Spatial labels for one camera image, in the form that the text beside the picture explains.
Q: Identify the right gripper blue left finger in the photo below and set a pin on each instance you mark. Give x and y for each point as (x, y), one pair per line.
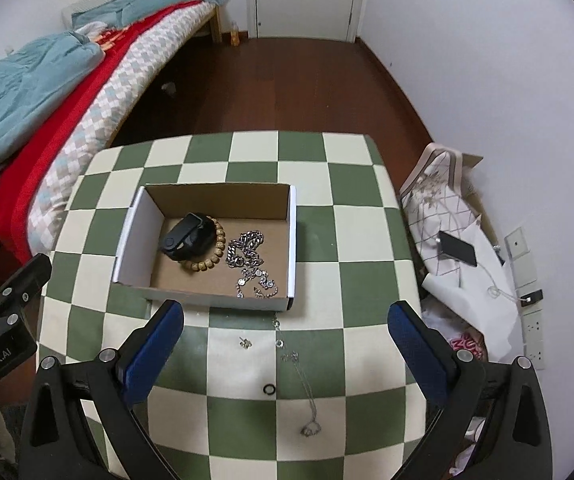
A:
(146, 350)

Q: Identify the teal blue blanket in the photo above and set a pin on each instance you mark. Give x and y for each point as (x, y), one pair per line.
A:
(37, 78)

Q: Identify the black smart band watch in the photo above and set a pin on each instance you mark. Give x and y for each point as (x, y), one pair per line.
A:
(190, 238)

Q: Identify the white cardboard box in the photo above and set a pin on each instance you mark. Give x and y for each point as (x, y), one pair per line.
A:
(222, 245)

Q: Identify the yellow drink bottle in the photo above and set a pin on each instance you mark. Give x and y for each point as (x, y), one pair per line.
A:
(234, 39)

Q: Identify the small silver earring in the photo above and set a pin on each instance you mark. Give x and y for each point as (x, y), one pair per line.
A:
(245, 343)

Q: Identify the checkered patterned mattress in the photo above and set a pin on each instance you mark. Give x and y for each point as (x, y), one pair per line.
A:
(102, 116)

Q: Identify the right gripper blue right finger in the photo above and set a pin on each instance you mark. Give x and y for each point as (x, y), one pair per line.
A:
(428, 356)

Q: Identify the red bed sheet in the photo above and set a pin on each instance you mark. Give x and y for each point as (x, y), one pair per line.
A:
(18, 178)

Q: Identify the black smartphone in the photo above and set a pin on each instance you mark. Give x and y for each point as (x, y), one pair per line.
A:
(452, 247)

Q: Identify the white wall socket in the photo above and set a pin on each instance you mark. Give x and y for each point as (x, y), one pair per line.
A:
(530, 296)

